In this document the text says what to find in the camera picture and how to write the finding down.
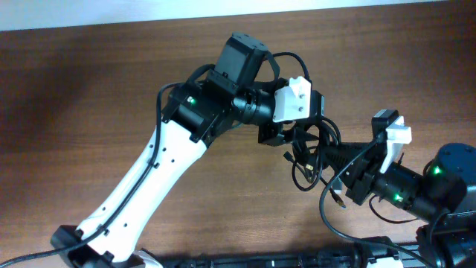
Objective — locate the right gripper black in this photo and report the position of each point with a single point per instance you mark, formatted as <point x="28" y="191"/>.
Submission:
<point x="359" y="176"/>

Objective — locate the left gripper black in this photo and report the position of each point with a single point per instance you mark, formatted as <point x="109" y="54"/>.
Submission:
<point x="272" y="134"/>

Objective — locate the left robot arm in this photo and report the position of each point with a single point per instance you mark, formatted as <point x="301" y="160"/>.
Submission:
<point x="244" y="86"/>

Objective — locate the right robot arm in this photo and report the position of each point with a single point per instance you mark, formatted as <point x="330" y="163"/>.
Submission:
<point x="443" y="195"/>

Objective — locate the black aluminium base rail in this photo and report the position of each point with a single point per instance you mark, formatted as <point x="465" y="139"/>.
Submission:
<point x="350" y="255"/>

